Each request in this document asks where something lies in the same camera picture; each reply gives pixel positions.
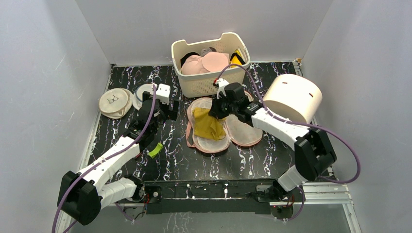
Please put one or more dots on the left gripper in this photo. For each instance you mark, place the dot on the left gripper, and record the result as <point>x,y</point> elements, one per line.
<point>172,113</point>

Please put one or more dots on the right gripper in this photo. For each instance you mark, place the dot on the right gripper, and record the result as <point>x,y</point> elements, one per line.
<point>220,106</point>

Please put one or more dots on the mustard yellow bra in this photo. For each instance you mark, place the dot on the mustard yellow bra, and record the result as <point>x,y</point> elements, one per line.
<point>206,126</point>

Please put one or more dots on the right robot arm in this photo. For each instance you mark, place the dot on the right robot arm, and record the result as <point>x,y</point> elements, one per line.
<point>312,148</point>

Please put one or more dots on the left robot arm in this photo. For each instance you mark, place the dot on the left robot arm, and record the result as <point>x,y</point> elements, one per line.
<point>83,194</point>

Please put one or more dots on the cream plastic laundry basket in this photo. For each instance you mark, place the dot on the cream plastic laundry basket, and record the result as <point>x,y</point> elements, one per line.
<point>202,84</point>

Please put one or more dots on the pink bra in basket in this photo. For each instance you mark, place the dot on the pink bra in basket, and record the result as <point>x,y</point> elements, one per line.
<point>211,62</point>

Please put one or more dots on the green plastic clip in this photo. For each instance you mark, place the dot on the green plastic clip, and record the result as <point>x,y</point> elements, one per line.
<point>153,153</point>

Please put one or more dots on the yellow black item in basket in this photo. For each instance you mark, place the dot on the yellow black item in basket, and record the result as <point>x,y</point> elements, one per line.
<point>237,58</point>

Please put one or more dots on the white cylindrical drum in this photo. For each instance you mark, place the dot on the white cylindrical drum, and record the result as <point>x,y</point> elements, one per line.
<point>293,97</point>

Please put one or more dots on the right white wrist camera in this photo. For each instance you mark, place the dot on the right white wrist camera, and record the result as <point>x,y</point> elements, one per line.
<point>220,83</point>

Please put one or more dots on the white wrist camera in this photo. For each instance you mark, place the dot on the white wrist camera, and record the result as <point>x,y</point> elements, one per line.
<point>163,92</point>
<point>220,83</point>

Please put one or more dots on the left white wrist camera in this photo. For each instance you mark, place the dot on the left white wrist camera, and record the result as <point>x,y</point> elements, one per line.
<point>163,92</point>

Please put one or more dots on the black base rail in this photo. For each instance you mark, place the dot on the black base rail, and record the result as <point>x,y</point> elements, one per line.
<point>213,196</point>

